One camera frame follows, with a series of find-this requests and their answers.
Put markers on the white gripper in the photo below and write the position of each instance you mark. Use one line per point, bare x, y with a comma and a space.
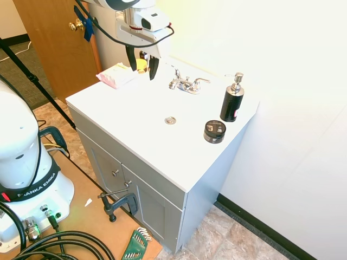
137, 36

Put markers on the black tripod stand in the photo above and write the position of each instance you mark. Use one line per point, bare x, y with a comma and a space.
35, 78

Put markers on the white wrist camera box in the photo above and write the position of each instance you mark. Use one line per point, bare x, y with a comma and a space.
151, 19

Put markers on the grey vanity cabinet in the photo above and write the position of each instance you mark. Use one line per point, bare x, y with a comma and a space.
141, 197

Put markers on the black round jar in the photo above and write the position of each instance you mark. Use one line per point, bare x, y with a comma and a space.
214, 132

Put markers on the brass door knob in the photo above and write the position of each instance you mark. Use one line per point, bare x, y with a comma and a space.
76, 25

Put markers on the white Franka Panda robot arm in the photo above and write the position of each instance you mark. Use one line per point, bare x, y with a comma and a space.
19, 151

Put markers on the black metal C-clamp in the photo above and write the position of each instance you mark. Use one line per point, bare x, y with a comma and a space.
119, 204

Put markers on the black baseboard strip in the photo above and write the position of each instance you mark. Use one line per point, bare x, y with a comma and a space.
271, 230

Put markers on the yellow amber bottle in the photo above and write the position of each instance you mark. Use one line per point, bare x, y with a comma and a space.
141, 65

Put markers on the wooden base board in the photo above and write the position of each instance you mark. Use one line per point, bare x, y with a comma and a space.
89, 205

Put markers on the black soap dispenser chrome pump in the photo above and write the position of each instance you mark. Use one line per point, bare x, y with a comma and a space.
232, 101

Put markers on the blue tape strip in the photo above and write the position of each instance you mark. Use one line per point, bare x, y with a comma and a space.
86, 25

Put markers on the white sink vanity top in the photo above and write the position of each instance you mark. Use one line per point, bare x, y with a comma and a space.
151, 122

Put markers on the pink white wipes pack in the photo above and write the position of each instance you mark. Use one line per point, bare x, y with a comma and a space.
116, 75

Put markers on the chrome cabinet knob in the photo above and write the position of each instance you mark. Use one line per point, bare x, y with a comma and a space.
116, 172
127, 184

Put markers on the brown wooden door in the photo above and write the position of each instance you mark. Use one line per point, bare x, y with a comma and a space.
58, 43

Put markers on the green hex key set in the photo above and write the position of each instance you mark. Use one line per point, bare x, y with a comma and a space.
134, 244

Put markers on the chrome sink drain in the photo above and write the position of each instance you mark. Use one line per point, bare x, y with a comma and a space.
170, 120

